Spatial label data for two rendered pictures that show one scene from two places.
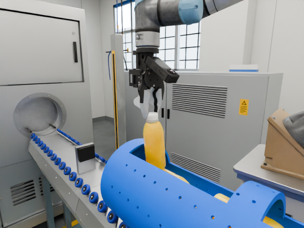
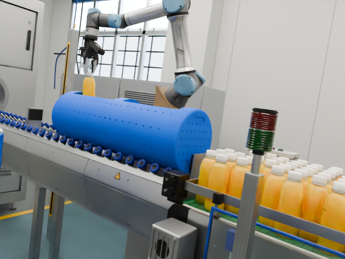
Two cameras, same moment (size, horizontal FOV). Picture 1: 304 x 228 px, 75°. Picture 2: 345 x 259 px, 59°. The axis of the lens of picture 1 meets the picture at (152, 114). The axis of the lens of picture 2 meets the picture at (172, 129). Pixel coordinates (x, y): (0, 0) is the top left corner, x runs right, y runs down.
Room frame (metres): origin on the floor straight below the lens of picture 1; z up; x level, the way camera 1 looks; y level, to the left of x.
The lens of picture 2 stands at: (-1.19, -0.18, 1.24)
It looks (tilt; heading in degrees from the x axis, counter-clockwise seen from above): 5 degrees down; 349
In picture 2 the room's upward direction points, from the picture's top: 8 degrees clockwise
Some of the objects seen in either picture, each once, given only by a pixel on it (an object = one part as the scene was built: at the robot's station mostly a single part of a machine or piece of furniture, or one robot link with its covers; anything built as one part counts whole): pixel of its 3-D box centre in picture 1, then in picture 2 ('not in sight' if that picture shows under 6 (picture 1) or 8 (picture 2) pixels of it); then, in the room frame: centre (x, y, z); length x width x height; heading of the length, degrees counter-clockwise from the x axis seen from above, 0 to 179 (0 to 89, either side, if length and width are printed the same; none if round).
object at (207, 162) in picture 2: not in sight; (207, 178); (-0.14, -0.53, 0.99); 0.07 x 0.07 x 0.18
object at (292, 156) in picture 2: not in sight; (271, 160); (0.07, -0.89, 1.05); 0.20 x 0.10 x 0.10; 42
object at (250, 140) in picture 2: not in sight; (260, 139); (-0.50, -0.53, 1.18); 0.06 x 0.06 x 0.05
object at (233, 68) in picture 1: (244, 68); not in sight; (2.00, -0.90, 1.48); 0.24 x 0.12 x 0.08; 54
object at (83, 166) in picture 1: (86, 158); (34, 119); (1.01, 0.36, 1.00); 0.10 x 0.04 x 0.15; 132
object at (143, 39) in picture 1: (146, 41); (91, 33); (0.63, 0.02, 1.57); 0.08 x 0.08 x 0.05
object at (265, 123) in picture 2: not in sight; (263, 121); (-0.50, -0.53, 1.23); 0.06 x 0.06 x 0.04
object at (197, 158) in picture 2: not in sight; (197, 167); (0.03, -0.54, 0.99); 0.10 x 0.02 x 0.12; 132
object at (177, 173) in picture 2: not in sight; (176, 186); (-0.14, -0.42, 0.95); 0.10 x 0.07 x 0.10; 132
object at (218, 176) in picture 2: not in sight; (217, 184); (-0.21, -0.55, 0.99); 0.07 x 0.07 x 0.18
